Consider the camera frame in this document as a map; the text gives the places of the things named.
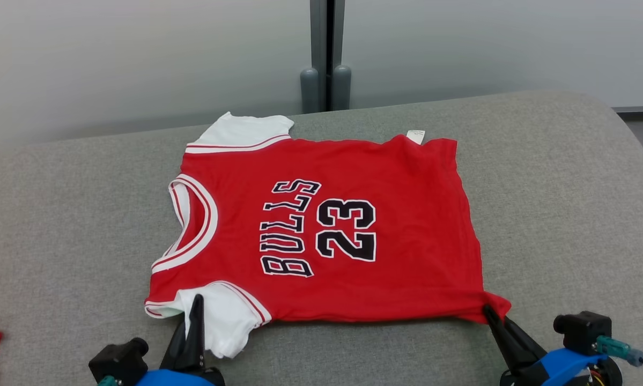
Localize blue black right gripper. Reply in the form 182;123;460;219
482;303;609;386

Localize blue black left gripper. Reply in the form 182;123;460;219
134;294;226;386

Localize red Bulls jersey white sleeves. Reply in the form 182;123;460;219
144;112;513;359

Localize grey partition post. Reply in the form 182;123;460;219
330;0;352;112
299;0;329;114

